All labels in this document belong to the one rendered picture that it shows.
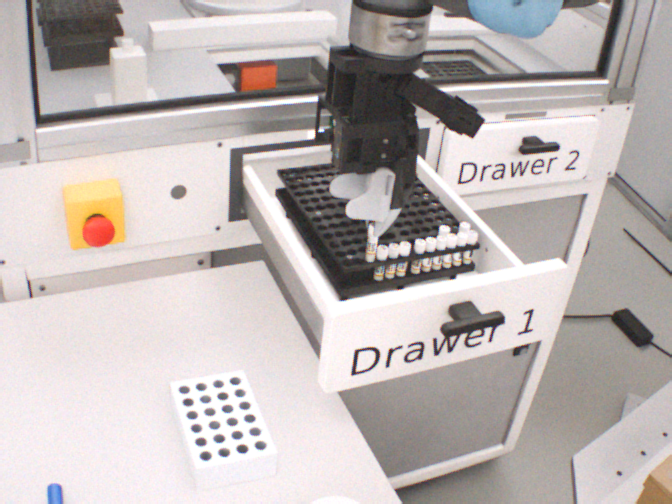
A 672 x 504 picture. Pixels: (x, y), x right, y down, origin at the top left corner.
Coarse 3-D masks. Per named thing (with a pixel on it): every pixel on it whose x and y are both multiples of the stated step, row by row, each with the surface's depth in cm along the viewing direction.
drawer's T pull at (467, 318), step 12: (456, 312) 79; (468, 312) 79; (480, 312) 79; (492, 312) 79; (444, 324) 77; (456, 324) 77; (468, 324) 77; (480, 324) 78; (492, 324) 79; (444, 336) 77
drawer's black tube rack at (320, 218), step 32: (288, 192) 101; (320, 192) 98; (416, 192) 100; (320, 224) 91; (352, 224) 98; (416, 224) 93; (448, 224) 94; (320, 256) 91; (352, 256) 87; (352, 288) 87; (384, 288) 89
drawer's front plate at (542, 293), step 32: (416, 288) 78; (448, 288) 79; (480, 288) 80; (512, 288) 82; (544, 288) 85; (352, 320) 75; (384, 320) 77; (416, 320) 79; (448, 320) 81; (512, 320) 86; (544, 320) 88; (352, 352) 78; (384, 352) 80; (416, 352) 82; (480, 352) 87; (320, 384) 80; (352, 384) 81
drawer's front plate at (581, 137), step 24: (552, 120) 117; (576, 120) 118; (456, 144) 110; (480, 144) 112; (504, 144) 114; (576, 144) 120; (456, 168) 113; (480, 168) 115; (528, 168) 119; (552, 168) 121; (576, 168) 124; (456, 192) 116
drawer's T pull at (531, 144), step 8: (528, 136) 115; (536, 136) 115; (528, 144) 112; (536, 144) 113; (544, 144) 113; (552, 144) 113; (520, 152) 112; (528, 152) 112; (536, 152) 113; (544, 152) 113
